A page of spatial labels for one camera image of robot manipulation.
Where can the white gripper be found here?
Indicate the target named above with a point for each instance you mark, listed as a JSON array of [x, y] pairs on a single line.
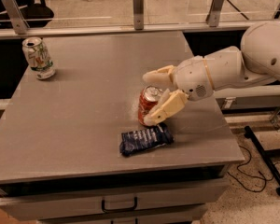
[[191, 76]]

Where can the red coke can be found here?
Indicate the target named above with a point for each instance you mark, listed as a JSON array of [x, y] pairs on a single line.
[[149, 97]]

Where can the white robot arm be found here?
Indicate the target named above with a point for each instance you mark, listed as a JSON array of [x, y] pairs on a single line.
[[255, 62]]

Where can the blue rxbar wrapper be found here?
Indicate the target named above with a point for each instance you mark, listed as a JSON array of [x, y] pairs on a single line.
[[135, 142]]

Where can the white green soda can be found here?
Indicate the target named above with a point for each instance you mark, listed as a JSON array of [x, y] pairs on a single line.
[[37, 55]]

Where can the grey upper drawer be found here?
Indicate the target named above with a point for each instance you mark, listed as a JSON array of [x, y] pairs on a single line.
[[81, 203]]

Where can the grey drawer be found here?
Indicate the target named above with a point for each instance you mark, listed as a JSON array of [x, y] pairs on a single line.
[[81, 203], [165, 215]]

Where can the black stand leg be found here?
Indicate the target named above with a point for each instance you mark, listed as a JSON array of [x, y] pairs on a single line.
[[266, 155]]

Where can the grey lower drawer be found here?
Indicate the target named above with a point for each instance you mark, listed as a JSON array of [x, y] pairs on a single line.
[[165, 215]]

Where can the black office chair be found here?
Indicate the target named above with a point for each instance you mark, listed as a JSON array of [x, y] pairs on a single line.
[[35, 12]]

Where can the right metal bracket post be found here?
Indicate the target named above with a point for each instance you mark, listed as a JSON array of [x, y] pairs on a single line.
[[213, 16]]

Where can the metal bracket post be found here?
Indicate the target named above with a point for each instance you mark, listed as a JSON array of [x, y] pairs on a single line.
[[138, 14], [19, 25], [213, 16]]

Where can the middle metal bracket post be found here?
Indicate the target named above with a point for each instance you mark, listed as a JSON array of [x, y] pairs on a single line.
[[138, 14]]

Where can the black drawer handle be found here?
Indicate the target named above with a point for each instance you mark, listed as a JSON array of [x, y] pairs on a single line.
[[119, 205]]

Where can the left metal bracket post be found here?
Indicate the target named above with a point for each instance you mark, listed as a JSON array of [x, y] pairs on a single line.
[[19, 25]]

